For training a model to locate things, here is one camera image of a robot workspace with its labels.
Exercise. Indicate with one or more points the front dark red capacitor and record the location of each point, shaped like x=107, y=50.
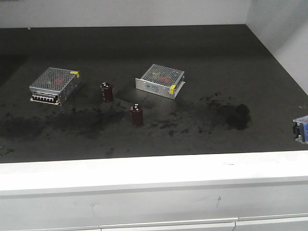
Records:
x=137, y=114

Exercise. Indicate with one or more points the yellow mushroom push button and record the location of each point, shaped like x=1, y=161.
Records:
x=300, y=129

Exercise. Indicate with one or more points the mesh power supply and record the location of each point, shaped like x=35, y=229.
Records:
x=161, y=80
x=54, y=86

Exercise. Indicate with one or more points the rear dark red capacitor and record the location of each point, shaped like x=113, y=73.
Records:
x=107, y=92

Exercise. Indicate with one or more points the dark red capacitor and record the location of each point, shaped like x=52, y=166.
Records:
x=107, y=92
x=137, y=114

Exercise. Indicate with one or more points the left mesh power supply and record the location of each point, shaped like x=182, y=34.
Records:
x=54, y=86

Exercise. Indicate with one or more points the right mesh power supply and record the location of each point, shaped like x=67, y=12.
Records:
x=161, y=80

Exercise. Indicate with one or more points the white shelf front rail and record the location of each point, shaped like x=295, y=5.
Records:
x=214, y=192

